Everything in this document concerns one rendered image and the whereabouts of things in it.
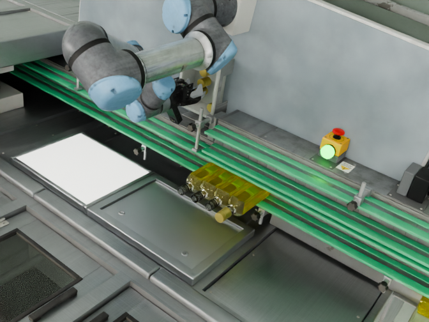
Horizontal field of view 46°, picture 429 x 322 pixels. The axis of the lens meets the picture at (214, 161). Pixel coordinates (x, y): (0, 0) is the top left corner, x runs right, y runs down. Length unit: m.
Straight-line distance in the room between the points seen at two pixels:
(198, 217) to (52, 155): 0.64
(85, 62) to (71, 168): 0.79
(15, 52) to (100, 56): 1.02
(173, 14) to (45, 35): 0.85
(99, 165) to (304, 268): 0.86
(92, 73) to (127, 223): 0.64
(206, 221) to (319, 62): 0.65
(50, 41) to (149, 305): 1.26
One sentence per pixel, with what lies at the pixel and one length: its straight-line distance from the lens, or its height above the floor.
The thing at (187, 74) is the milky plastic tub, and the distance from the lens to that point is 1.93.
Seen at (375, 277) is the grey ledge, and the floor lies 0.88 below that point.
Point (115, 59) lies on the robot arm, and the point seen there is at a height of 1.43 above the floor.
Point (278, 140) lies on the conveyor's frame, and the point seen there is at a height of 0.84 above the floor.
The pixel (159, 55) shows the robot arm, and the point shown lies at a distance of 1.35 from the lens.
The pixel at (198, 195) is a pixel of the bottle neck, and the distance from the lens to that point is 1.63.
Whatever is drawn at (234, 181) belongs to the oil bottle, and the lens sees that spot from 1.70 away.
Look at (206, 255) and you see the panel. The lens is 1.62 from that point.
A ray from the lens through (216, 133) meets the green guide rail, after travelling 1.74.
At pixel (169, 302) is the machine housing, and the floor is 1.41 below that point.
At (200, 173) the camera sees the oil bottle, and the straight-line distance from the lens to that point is 1.71.
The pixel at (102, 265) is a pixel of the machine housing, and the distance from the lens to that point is 1.62.
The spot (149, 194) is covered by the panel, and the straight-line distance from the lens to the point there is 1.85.
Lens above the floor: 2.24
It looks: 47 degrees down
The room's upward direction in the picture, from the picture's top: 119 degrees counter-clockwise
